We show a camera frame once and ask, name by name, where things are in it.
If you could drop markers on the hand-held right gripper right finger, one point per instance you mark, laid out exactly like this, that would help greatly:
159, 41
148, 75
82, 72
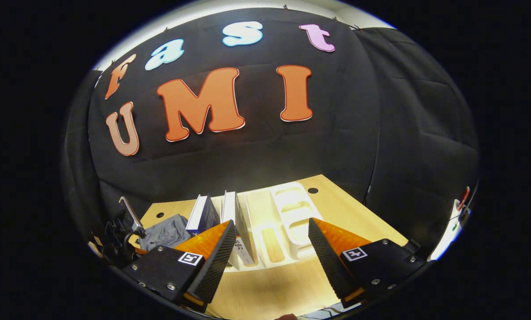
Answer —
327, 262

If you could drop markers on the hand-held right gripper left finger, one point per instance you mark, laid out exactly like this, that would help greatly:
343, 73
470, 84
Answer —
216, 262

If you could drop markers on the portrait cover book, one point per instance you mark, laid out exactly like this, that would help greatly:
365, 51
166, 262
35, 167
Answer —
241, 222

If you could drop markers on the blue cover book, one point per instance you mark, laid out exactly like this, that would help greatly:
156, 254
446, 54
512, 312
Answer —
201, 215

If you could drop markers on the white bookshelf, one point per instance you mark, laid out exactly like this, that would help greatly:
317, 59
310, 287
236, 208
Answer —
287, 213

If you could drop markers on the grey schoolbag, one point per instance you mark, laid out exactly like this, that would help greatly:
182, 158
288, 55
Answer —
165, 231

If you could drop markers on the white panel with stickers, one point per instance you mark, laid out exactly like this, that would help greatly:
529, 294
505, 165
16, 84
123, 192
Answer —
447, 240

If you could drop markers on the black backdrop cloth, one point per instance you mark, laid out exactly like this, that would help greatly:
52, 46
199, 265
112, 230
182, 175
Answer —
336, 133

